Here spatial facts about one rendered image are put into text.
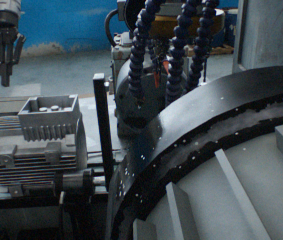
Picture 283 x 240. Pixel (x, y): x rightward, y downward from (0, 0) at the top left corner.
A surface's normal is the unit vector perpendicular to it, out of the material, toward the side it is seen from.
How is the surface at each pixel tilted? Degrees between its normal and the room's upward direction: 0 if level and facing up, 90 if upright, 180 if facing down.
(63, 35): 90
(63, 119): 90
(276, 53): 90
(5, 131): 88
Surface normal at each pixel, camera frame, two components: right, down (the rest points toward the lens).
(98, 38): 0.22, 0.43
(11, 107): 0.02, -0.16
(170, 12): -0.40, 0.43
